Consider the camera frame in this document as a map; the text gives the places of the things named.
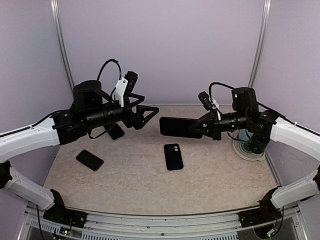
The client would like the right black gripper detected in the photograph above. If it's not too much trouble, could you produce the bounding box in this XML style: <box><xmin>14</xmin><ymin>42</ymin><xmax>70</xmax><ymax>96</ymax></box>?
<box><xmin>190</xmin><ymin>107</ymin><xmax>250</xmax><ymax>140</ymax></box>

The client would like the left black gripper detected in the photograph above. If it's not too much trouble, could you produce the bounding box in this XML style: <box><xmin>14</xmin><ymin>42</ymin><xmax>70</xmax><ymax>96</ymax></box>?
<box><xmin>84</xmin><ymin>93</ymin><xmax>160</xmax><ymax>130</ymax></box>

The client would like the black smartphone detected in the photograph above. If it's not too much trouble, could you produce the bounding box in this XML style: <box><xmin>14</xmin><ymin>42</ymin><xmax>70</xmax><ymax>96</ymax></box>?
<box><xmin>75</xmin><ymin>149</ymin><xmax>104</xmax><ymax>172</ymax></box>
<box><xmin>159</xmin><ymin>116</ymin><xmax>203</xmax><ymax>139</ymax></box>

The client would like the black phone case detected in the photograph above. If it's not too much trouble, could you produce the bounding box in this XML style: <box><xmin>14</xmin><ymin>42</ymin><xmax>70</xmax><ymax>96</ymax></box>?
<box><xmin>163</xmin><ymin>143</ymin><xmax>184</xmax><ymax>171</ymax></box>
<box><xmin>107</xmin><ymin>123</ymin><xmax>125</xmax><ymax>140</ymax></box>

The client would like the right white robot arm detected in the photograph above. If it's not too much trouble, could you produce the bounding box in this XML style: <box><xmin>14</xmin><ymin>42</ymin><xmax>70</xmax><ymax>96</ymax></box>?
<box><xmin>189</xmin><ymin>87</ymin><xmax>320</xmax><ymax>222</ymax></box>

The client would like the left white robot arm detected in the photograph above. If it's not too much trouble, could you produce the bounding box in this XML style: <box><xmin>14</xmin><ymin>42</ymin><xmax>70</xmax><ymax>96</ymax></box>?
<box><xmin>0</xmin><ymin>77</ymin><xmax>159</xmax><ymax>223</ymax></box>

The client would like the blue cup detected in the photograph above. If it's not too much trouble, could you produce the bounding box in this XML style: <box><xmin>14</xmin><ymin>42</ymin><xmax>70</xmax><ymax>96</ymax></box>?
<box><xmin>238</xmin><ymin>129</ymin><xmax>253</xmax><ymax>142</ymax></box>

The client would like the white round plate stack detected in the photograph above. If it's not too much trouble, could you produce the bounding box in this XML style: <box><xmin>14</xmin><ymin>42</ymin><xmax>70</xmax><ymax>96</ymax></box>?
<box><xmin>232</xmin><ymin>140</ymin><xmax>266</xmax><ymax>162</ymax></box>

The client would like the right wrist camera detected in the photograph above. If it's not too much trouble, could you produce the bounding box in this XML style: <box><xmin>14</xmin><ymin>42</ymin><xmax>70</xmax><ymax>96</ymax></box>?
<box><xmin>198</xmin><ymin>91</ymin><xmax>222</xmax><ymax>120</ymax></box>

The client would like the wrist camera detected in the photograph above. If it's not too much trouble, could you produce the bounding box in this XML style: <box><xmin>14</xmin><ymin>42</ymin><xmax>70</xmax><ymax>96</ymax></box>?
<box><xmin>111</xmin><ymin>71</ymin><xmax>138</xmax><ymax>107</ymax></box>
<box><xmin>198</xmin><ymin>91</ymin><xmax>222</xmax><ymax>120</ymax></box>

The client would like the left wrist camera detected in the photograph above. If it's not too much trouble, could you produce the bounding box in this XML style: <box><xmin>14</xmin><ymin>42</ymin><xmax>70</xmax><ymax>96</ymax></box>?
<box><xmin>111</xmin><ymin>71</ymin><xmax>138</xmax><ymax>107</ymax></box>

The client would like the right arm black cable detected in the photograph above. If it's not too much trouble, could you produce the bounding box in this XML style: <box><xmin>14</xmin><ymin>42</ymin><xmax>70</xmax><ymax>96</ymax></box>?
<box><xmin>207</xmin><ymin>81</ymin><xmax>320</xmax><ymax>138</ymax></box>

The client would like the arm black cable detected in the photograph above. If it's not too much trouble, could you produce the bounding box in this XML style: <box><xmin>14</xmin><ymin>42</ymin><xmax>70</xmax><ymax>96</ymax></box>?
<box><xmin>0</xmin><ymin>59</ymin><xmax>126</xmax><ymax>138</ymax></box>
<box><xmin>207</xmin><ymin>81</ymin><xmax>320</xmax><ymax>138</ymax></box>

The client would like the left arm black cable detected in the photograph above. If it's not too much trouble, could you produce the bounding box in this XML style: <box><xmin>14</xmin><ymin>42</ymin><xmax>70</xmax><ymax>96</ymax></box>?
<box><xmin>0</xmin><ymin>59</ymin><xmax>126</xmax><ymax>138</ymax></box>

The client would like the right aluminium frame post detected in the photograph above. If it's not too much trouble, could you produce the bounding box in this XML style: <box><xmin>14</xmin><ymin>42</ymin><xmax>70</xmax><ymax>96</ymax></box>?
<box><xmin>248</xmin><ymin>0</ymin><xmax>272</xmax><ymax>88</ymax></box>

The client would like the aluminium frame post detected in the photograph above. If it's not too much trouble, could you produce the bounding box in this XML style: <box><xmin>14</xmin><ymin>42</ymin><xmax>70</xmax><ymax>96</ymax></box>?
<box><xmin>50</xmin><ymin>0</ymin><xmax>75</xmax><ymax>92</ymax></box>
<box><xmin>248</xmin><ymin>0</ymin><xmax>272</xmax><ymax>88</ymax></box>

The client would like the front aluminium rail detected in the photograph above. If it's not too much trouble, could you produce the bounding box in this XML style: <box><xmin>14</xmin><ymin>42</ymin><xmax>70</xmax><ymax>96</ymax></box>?
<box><xmin>18</xmin><ymin>198</ymin><xmax>310</xmax><ymax>240</ymax></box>

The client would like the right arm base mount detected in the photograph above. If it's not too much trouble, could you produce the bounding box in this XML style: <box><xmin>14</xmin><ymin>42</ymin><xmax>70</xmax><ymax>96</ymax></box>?
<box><xmin>238</xmin><ymin>207</ymin><xmax>282</xmax><ymax>228</ymax></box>

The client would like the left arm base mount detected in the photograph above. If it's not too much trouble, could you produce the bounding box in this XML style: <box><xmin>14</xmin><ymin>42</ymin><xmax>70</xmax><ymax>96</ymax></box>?
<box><xmin>43</xmin><ymin>208</ymin><xmax>88</xmax><ymax>229</ymax></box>

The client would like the left aluminium frame post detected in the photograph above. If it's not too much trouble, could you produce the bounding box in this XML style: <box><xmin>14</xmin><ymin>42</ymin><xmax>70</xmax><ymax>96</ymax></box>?
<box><xmin>50</xmin><ymin>0</ymin><xmax>75</xmax><ymax>92</ymax></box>

